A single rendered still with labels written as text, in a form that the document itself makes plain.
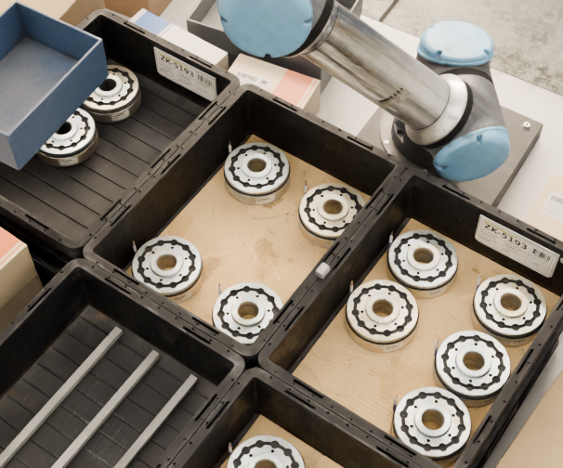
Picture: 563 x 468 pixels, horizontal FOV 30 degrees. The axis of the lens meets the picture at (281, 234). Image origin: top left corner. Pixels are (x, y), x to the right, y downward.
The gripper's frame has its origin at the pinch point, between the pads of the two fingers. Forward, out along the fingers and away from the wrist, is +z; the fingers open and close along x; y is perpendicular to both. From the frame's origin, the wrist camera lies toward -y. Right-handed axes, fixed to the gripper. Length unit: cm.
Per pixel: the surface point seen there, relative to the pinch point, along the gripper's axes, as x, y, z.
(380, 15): -20, -144, 111
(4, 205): 6.2, 8.9, 19.5
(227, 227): 30.0, -10.6, 31.7
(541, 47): 25, -157, 115
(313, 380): 55, 4, 34
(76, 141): 2.1, -9.9, 26.0
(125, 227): 21.8, 1.4, 23.2
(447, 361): 70, -6, 32
